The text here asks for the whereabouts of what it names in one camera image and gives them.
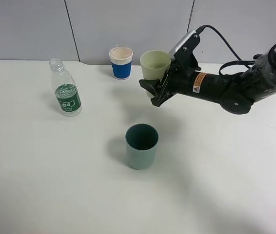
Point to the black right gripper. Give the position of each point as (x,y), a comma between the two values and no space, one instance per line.
(192,83)

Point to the tall pale yellow cup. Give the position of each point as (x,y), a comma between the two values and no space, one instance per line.
(154,64)

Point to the clear bottle green label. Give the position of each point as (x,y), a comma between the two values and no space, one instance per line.
(65,89)

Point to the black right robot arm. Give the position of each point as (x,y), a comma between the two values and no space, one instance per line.
(234,93)

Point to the short teal cup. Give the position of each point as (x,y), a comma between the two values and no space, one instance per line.
(141,145)

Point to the blue sleeved paper cup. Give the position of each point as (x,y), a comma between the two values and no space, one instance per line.
(121,61)

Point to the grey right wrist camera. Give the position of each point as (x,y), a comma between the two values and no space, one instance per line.
(182,52)

